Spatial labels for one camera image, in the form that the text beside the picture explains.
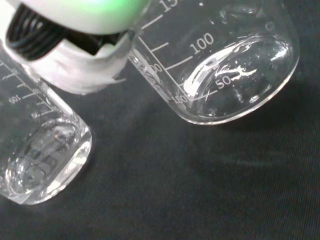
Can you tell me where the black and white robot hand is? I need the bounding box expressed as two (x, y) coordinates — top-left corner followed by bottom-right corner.
(4, 0), (154, 95)

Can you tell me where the black table cloth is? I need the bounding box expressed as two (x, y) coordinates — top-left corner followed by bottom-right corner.
(0, 0), (320, 240)

